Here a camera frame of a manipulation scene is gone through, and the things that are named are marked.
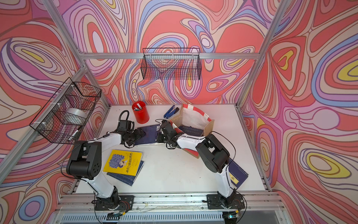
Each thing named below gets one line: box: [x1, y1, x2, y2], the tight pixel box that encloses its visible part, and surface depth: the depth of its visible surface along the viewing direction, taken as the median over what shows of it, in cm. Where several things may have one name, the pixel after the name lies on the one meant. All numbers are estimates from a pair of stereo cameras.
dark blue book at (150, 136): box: [134, 124, 161, 146], surface depth 98 cm
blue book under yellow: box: [106, 160, 145, 187], surface depth 83 cm
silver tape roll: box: [65, 107, 88, 126], surface depth 73 cm
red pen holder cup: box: [131, 100, 150, 125], surface depth 107 cm
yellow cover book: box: [102, 149, 143, 177], surface depth 86 cm
